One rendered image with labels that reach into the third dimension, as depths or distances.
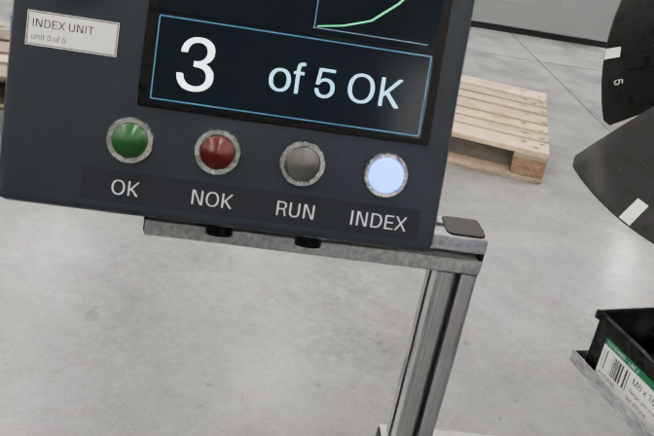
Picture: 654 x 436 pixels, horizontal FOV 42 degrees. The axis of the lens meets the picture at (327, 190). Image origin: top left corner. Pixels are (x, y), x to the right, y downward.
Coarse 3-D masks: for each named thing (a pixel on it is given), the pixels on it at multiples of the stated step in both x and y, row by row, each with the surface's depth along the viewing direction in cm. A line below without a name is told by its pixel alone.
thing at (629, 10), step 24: (624, 0) 133; (648, 0) 127; (624, 24) 131; (648, 24) 126; (624, 48) 130; (648, 48) 125; (624, 72) 129; (648, 72) 125; (624, 96) 129; (648, 96) 125; (624, 120) 128
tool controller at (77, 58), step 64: (64, 0) 47; (128, 0) 48; (192, 0) 48; (256, 0) 48; (320, 0) 48; (384, 0) 49; (448, 0) 49; (64, 64) 48; (128, 64) 48; (256, 64) 49; (320, 64) 49; (384, 64) 49; (448, 64) 50; (64, 128) 48; (192, 128) 49; (256, 128) 49; (320, 128) 50; (384, 128) 50; (448, 128) 51; (0, 192) 49; (64, 192) 49; (128, 192) 49; (192, 192) 50; (256, 192) 50; (320, 192) 50
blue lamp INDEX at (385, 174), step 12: (384, 156) 50; (396, 156) 50; (372, 168) 50; (384, 168) 50; (396, 168) 50; (372, 180) 50; (384, 180) 50; (396, 180) 50; (372, 192) 50; (384, 192) 50; (396, 192) 51
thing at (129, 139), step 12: (120, 120) 48; (132, 120) 48; (108, 132) 48; (120, 132) 48; (132, 132) 48; (144, 132) 48; (108, 144) 48; (120, 144) 48; (132, 144) 48; (144, 144) 48; (120, 156) 49; (132, 156) 48; (144, 156) 49
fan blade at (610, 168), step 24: (648, 120) 106; (600, 144) 109; (624, 144) 107; (648, 144) 105; (576, 168) 110; (600, 168) 107; (624, 168) 105; (648, 168) 104; (600, 192) 106; (624, 192) 104; (648, 192) 103; (648, 216) 102; (648, 240) 101
